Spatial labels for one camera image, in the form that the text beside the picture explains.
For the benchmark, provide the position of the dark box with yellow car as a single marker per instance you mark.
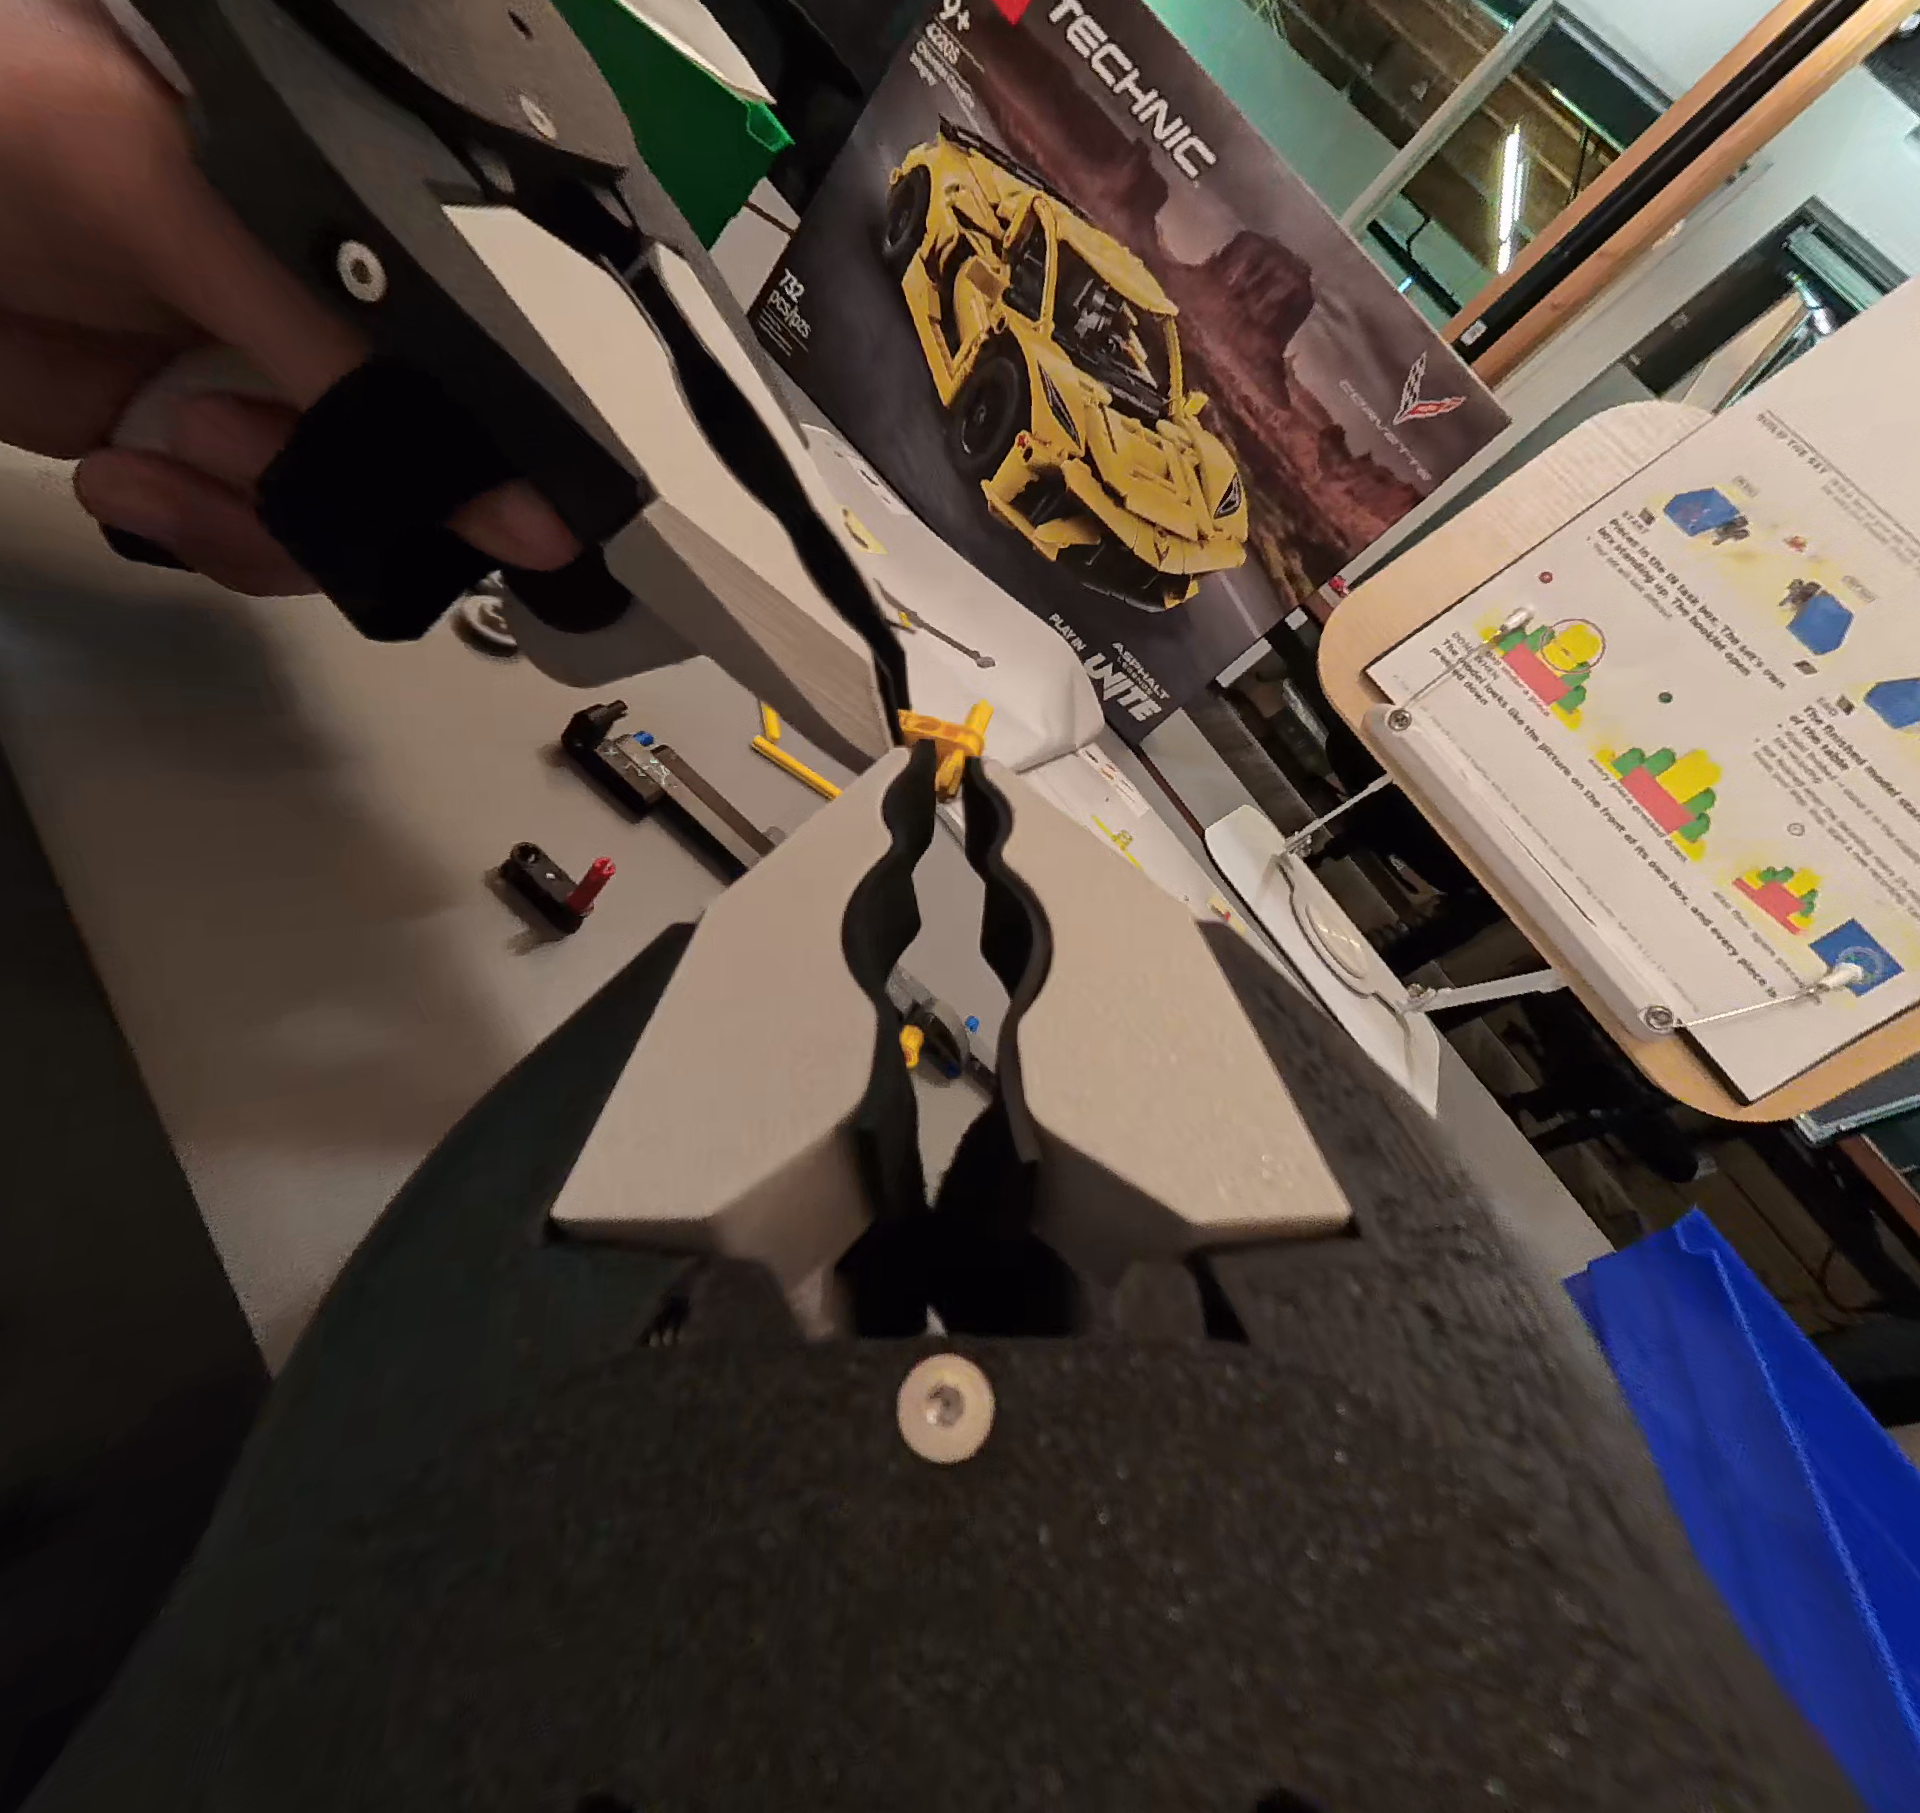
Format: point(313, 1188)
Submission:
point(1203, 342)

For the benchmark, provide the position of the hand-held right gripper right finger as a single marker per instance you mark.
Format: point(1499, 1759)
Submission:
point(1168, 1080)

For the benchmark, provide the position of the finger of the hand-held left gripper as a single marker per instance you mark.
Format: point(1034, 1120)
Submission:
point(600, 373)
point(749, 373)

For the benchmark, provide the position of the yellow connector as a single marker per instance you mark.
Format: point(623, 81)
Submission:
point(945, 733)

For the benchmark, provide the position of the long grey black beam assembly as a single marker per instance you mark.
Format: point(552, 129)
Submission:
point(677, 794)

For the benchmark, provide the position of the printed instruction sheet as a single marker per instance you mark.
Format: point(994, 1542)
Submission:
point(1725, 733)

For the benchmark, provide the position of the person's left hand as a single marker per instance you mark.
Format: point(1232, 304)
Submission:
point(92, 270)

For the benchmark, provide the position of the pile of dark beams and wheels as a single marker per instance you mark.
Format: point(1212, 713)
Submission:
point(488, 626)

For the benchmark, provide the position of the black connector with red pin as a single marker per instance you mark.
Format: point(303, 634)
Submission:
point(541, 882)

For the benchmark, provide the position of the blue bin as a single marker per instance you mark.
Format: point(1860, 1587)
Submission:
point(1769, 1515)

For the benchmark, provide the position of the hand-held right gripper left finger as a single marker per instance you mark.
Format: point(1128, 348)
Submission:
point(734, 1080)

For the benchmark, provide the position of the green bin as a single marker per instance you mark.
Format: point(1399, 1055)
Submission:
point(677, 148)

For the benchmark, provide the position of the open instruction booklet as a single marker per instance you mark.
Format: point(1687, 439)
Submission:
point(1004, 705)

